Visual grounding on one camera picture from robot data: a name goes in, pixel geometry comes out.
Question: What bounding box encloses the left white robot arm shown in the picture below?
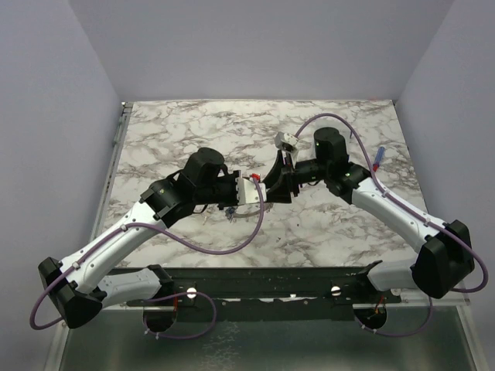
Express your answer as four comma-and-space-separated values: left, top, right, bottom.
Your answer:
38, 148, 241, 328

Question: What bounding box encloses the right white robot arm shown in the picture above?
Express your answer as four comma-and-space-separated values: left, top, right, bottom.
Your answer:
263, 127, 474, 302

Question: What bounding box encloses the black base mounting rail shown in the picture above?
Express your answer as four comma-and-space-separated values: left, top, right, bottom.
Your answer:
104, 265, 403, 322

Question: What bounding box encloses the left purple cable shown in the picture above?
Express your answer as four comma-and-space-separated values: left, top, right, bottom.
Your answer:
29, 181, 266, 340

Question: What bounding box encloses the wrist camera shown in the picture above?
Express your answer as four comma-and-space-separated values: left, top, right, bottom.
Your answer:
274, 131, 299, 165
236, 176, 267, 206

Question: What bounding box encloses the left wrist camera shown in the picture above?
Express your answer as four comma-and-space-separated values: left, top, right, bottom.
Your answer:
236, 176, 267, 206

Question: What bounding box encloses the perforated metal ring disc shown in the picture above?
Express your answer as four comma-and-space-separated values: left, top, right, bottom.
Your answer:
230, 209, 261, 220

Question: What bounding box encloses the blue red screwdriver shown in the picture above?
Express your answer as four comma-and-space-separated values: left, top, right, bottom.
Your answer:
373, 146, 385, 172

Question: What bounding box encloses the aluminium frame rail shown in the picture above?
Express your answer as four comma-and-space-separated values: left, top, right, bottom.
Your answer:
43, 102, 134, 370

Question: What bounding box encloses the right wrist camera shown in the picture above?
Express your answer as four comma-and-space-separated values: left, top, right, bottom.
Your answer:
274, 131, 299, 165

